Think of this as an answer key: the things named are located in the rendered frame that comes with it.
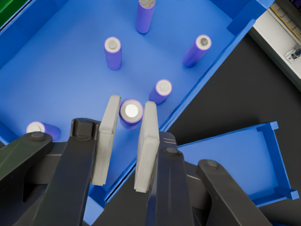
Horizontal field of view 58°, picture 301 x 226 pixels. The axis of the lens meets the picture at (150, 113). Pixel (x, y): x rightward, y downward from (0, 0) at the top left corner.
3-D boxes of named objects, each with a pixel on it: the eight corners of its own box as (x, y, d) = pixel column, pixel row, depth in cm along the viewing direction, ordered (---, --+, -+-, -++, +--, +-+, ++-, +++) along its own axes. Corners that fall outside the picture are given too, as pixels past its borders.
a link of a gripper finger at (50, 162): (86, 193, 12) (15, 183, 11) (101, 143, 17) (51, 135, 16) (90, 162, 11) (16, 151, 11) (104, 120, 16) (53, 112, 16)
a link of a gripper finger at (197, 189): (157, 172, 12) (225, 184, 12) (154, 129, 16) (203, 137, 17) (150, 202, 12) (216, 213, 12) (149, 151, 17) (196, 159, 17)
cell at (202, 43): (190, 70, 35) (205, 53, 29) (179, 61, 35) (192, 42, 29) (198, 59, 35) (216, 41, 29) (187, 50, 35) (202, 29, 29)
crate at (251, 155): (179, 223, 72) (187, 233, 64) (160, 149, 74) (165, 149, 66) (281, 193, 76) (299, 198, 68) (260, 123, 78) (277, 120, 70)
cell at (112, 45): (114, 73, 34) (113, 56, 28) (103, 63, 34) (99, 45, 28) (124, 62, 34) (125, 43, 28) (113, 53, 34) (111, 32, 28)
